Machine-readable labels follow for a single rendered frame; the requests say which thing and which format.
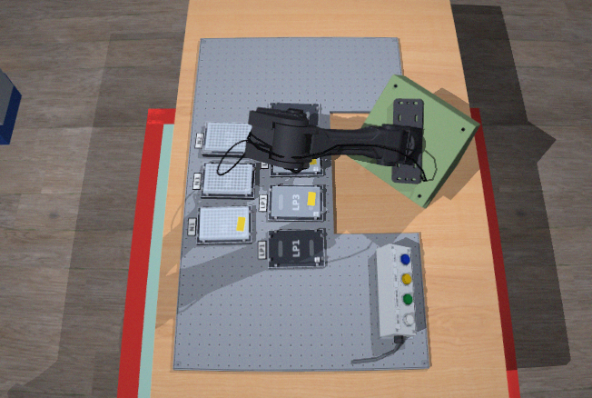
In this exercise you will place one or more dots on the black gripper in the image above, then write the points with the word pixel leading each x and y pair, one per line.
pixel 305 166

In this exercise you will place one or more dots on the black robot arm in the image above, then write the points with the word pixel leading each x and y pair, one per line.
pixel 289 138

